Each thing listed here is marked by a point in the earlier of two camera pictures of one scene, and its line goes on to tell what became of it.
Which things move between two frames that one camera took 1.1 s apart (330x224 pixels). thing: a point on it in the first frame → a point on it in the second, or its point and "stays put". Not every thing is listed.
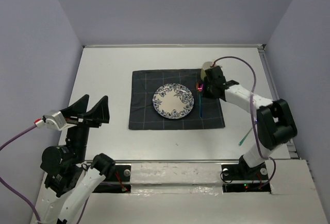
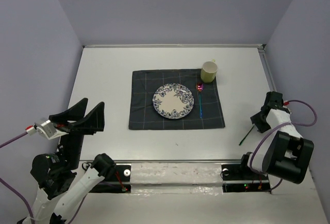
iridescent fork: [241, 142] stays put
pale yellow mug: [206, 65] stays put
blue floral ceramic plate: [172, 101] stays put
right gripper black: [206, 93] → [262, 127]
